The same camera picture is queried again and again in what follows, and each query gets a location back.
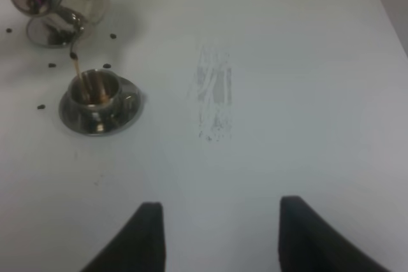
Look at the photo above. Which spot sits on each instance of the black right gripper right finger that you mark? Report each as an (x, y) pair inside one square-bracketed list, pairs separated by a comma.
[(308, 243)]

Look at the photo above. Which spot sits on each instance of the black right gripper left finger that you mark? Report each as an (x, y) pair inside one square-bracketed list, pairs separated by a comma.
[(139, 246)]

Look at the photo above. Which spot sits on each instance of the near stainless steel saucer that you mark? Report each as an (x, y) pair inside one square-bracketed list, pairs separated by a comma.
[(103, 122)]

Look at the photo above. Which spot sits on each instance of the stainless steel saucer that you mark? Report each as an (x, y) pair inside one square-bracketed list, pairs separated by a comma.
[(103, 122), (54, 32)]

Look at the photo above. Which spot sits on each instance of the near stainless steel teacup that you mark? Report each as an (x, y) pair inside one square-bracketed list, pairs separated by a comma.
[(101, 92)]

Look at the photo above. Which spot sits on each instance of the far stainless steel saucer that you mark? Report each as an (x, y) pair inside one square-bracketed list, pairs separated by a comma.
[(54, 32)]

